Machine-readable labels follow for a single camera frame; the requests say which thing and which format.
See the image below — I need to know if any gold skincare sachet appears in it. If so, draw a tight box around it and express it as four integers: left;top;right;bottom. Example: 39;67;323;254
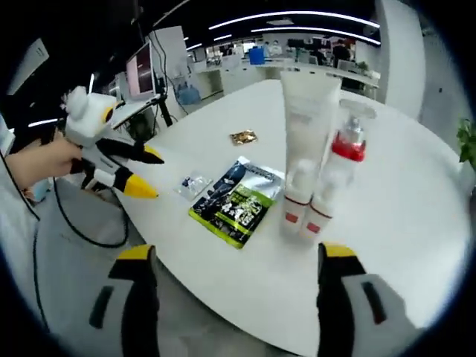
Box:
228;128;260;147

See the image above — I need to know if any thick black gripper cable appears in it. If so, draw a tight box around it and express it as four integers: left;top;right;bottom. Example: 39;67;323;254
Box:
51;176;130;249

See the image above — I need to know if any green plant in white pot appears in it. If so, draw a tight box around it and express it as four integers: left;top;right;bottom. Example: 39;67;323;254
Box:
456;118;476;165

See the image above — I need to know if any person in white shirt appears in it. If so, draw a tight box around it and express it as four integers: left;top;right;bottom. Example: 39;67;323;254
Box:
0;111;42;321

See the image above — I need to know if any computer monitor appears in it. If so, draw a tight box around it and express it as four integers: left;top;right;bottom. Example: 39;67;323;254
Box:
125;41;158;99

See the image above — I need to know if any long white office counter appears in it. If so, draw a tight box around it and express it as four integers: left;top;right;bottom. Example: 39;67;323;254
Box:
185;54;381;102

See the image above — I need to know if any blue water jug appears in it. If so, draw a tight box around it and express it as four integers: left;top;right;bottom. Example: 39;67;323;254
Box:
176;79;202;106

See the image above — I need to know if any person's left hand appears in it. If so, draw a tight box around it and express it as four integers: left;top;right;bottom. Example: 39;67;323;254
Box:
36;139;86;186

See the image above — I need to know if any white side desk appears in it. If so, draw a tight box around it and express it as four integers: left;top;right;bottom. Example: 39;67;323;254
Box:
110;94;164;130

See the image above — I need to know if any white skincare tube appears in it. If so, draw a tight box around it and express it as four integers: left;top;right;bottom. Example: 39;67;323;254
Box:
279;70;342;200

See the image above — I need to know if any green skincare sachet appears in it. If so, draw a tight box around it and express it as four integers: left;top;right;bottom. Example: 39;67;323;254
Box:
187;155;286;250

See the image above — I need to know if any hanging white sign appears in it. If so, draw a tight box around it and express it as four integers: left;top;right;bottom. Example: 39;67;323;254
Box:
6;36;51;96

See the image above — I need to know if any black tripod stand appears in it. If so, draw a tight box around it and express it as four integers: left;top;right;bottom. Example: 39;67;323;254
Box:
155;73;174;128

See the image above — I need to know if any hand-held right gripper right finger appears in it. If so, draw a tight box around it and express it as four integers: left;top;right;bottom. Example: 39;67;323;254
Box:
315;242;425;357

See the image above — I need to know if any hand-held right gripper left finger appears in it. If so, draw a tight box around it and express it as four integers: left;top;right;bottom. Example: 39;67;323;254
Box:
32;243;161;357

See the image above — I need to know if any white skincare bottle red collar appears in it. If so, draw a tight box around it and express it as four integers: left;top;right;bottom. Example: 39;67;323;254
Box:
321;98;378;209

